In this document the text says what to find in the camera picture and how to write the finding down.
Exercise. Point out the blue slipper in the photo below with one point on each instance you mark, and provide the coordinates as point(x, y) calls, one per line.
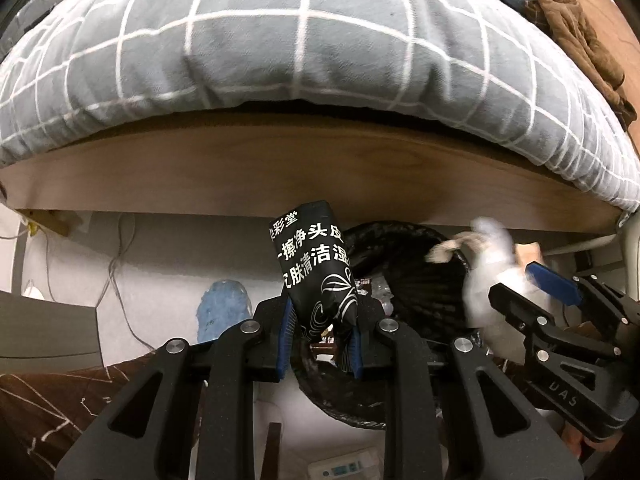
point(222, 305)

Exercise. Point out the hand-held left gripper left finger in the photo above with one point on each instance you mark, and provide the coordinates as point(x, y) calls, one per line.
point(287, 332)

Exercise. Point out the person's right hand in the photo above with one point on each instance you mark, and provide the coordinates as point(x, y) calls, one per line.
point(574, 440)

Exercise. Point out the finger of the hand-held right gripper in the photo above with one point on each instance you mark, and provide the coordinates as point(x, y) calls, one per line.
point(555, 282)
point(520, 310)

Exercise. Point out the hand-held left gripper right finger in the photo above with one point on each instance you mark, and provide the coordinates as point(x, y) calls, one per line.
point(356, 355)

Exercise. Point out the trash bin with black liner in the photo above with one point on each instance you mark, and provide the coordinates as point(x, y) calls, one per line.
point(420, 285)

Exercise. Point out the grey storage box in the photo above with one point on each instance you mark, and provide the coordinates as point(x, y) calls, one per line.
point(45, 330)

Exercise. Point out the black wet wipe sachet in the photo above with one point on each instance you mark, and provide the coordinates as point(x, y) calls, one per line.
point(320, 270)

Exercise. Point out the brown jacket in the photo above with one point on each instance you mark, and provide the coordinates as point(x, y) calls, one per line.
point(575, 30)

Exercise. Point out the white remote control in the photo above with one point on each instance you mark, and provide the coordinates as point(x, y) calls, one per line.
point(345, 467)

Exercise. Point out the bed with grey checked sheet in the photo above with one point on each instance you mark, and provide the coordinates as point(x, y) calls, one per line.
point(300, 35)

